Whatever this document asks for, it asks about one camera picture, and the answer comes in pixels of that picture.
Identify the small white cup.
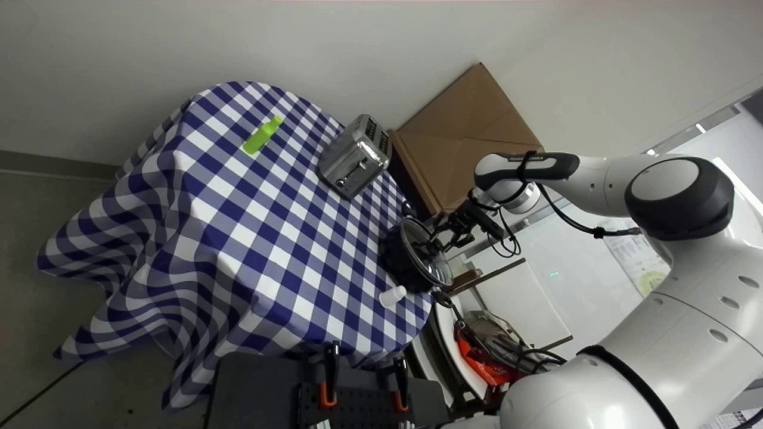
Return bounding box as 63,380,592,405
379,286,409,307

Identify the red white wall poster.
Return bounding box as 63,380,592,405
606,235,671,298

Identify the left orange handled clamp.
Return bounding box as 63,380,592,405
319,343,338,409

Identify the blue white checkered tablecloth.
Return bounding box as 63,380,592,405
38,81,432,406

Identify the green sticky tape strip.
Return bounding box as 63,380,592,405
240,117,285,154

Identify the right orange handled clamp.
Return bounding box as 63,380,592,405
391,359,410,411

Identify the silver toaster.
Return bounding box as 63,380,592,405
318,114,391,200

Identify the black equipment case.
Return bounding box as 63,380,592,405
206,355,450,429

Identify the black pot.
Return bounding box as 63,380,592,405
379,217,413,292

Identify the brown cardboard box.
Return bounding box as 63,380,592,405
391,62,542,217

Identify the glass lid with black knob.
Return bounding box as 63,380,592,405
400,217,454,292

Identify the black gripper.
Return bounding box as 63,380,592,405
423,198,506,255

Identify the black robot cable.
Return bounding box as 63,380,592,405
474,149,643,259

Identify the white round plate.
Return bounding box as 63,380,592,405
432,305,490,399

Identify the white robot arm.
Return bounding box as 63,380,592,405
441,151,763,429

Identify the orange power tool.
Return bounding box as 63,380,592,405
454,309,564,389

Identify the orange handled clamp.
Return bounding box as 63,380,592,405
319,343,338,409
391,359,410,411

